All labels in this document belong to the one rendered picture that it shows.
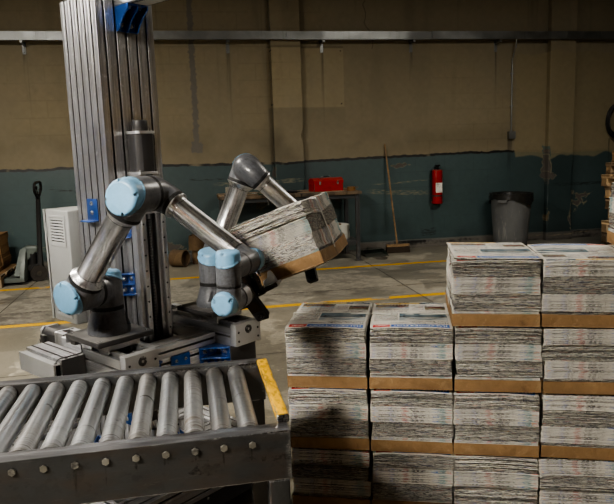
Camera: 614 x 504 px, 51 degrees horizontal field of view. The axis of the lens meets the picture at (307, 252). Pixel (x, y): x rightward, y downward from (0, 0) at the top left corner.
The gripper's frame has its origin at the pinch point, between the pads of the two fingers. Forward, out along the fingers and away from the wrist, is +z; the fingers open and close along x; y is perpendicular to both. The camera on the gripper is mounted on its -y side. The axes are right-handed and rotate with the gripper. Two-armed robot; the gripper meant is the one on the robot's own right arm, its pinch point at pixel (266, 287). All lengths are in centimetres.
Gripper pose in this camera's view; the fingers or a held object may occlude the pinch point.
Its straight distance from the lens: 223.5
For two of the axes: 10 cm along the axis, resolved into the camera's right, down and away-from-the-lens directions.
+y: -3.7, -9.3, -0.4
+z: 3.0, -1.6, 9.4
